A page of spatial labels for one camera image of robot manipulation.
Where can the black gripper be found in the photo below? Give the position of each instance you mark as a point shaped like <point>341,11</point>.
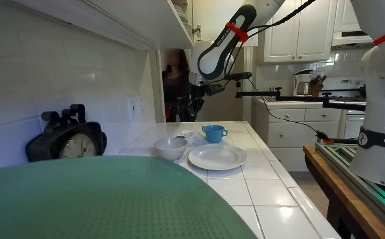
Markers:
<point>193,100</point>

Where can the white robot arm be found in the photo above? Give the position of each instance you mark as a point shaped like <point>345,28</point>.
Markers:
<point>254,16</point>

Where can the white round plate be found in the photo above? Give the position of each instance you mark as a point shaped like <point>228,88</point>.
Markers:
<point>216,157</point>

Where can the person in dark clothes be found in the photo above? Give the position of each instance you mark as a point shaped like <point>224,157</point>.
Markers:
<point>175,85</point>

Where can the white bowl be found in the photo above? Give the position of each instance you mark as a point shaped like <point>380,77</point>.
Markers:
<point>170,149</point>

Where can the white lower kitchen cabinets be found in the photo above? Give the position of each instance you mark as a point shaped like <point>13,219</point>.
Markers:
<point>287,126</point>

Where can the white kitchen cabinets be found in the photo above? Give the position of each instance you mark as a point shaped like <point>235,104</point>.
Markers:
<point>287,126</point>
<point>312,33</point>

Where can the knife block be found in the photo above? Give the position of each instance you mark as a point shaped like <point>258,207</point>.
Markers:
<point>316,85</point>

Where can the black alarm clock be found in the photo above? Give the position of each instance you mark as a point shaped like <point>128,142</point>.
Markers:
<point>68,134</point>

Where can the green round cutting board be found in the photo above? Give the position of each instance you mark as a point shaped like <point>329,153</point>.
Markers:
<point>113,198</point>

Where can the white upper kitchen cabinets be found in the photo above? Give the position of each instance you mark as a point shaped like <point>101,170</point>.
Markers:
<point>312,33</point>

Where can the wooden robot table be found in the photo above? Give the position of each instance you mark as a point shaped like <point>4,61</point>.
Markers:
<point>347,213</point>

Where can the blue two-handled cup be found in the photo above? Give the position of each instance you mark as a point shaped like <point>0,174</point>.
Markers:
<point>214,133</point>

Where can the white wall outlet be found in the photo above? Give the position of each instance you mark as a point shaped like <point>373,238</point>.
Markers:
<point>134,106</point>

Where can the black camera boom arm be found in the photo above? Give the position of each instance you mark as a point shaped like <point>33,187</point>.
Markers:
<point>324,101</point>

